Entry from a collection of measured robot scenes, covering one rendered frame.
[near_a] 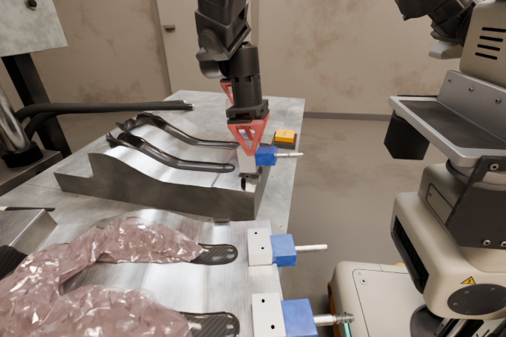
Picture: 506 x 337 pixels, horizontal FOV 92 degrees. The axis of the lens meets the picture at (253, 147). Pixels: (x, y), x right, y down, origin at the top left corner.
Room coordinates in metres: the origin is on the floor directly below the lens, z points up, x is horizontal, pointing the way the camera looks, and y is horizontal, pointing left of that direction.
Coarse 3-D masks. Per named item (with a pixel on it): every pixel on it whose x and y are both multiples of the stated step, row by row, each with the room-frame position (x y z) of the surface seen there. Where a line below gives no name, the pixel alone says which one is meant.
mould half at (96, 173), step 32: (192, 128) 0.66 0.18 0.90; (96, 160) 0.45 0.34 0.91; (128, 160) 0.45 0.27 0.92; (224, 160) 0.50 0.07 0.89; (96, 192) 0.46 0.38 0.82; (128, 192) 0.44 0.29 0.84; (160, 192) 0.42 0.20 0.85; (192, 192) 0.41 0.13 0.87; (224, 192) 0.39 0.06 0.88; (256, 192) 0.39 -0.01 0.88
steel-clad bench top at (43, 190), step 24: (192, 96) 1.26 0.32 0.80; (216, 96) 1.26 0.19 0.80; (264, 96) 1.26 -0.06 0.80; (192, 120) 0.94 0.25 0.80; (216, 120) 0.94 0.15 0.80; (288, 120) 0.94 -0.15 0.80; (96, 144) 0.73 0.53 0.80; (48, 168) 0.59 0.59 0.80; (288, 168) 0.59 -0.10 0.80; (24, 192) 0.48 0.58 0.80; (48, 192) 0.48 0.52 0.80; (264, 192) 0.48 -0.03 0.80; (288, 192) 0.48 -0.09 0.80; (72, 216) 0.40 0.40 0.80; (96, 216) 0.40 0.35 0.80; (192, 216) 0.40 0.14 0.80; (264, 216) 0.40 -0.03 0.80; (288, 216) 0.40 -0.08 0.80
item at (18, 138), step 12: (0, 84) 0.68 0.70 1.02; (0, 96) 0.66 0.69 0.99; (0, 108) 0.64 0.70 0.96; (12, 108) 0.67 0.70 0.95; (0, 120) 0.63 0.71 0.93; (12, 120) 0.65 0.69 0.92; (0, 132) 0.63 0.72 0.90; (12, 132) 0.64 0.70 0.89; (24, 132) 0.67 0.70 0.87; (12, 144) 0.63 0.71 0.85; (24, 144) 0.65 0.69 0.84; (36, 144) 0.68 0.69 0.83; (12, 156) 0.62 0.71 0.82; (24, 156) 0.63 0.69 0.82; (36, 156) 0.66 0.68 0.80
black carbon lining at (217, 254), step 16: (0, 256) 0.22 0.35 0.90; (16, 256) 0.23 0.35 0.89; (208, 256) 0.26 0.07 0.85; (224, 256) 0.26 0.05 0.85; (0, 272) 0.21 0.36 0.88; (192, 320) 0.16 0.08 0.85; (208, 320) 0.17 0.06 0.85; (224, 320) 0.17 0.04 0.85; (208, 336) 0.15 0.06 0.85; (224, 336) 0.15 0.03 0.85
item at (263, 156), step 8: (248, 144) 0.45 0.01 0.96; (240, 152) 0.43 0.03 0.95; (256, 152) 0.43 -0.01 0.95; (264, 152) 0.43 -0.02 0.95; (272, 152) 0.43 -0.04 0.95; (240, 160) 0.43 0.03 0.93; (248, 160) 0.42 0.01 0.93; (256, 160) 0.42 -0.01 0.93; (264, 160) 0.42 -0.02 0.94; (272, 160) 0.42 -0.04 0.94; (240, 168) 0.43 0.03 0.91; (248, 168) 0.42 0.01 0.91; (256, 168) 0.42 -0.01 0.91
